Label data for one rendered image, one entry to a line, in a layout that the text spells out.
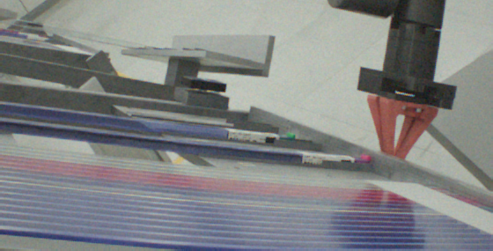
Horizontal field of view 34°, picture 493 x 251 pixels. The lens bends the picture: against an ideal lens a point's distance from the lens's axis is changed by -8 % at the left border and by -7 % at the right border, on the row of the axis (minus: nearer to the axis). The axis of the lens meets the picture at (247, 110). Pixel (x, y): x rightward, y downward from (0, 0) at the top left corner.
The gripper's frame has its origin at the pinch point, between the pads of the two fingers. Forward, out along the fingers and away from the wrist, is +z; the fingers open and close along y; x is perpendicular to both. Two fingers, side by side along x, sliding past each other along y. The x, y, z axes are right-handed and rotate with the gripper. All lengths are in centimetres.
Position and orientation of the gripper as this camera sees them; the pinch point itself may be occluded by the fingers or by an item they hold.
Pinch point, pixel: (392, 161)
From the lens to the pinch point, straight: 88.7
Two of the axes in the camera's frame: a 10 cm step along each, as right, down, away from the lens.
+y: 4.0, 1.4, -9.0
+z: -1.8, 9.8, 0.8
